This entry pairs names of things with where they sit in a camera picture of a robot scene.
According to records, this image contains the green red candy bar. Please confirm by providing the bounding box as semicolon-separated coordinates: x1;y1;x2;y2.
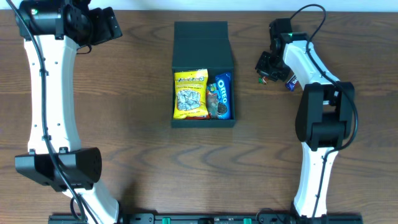
258;77;269;85

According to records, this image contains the red Hacks candy bag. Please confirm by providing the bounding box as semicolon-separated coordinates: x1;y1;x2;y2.
184;114;210;120

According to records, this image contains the blue Oreo cookie pack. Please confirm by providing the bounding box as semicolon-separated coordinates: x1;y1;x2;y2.
215;72;232;119

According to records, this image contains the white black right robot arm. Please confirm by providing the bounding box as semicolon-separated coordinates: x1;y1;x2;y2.
255;18;354;223

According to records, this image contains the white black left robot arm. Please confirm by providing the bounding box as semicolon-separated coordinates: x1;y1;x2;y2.
12;1;122;223

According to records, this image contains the dark green gift box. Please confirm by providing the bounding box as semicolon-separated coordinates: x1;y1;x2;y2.
171;21;236;128

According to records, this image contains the purple Dairy Milk bar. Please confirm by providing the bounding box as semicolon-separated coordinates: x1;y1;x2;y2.
285;75;299;91

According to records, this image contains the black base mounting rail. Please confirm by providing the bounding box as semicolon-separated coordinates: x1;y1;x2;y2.
47;212;363;224

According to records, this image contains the green Haribo gummy bag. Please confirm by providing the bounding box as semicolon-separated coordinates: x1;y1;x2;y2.
206;83;218;119

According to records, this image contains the yellow nut snack bag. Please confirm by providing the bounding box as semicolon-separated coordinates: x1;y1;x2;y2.
173;69;208;119

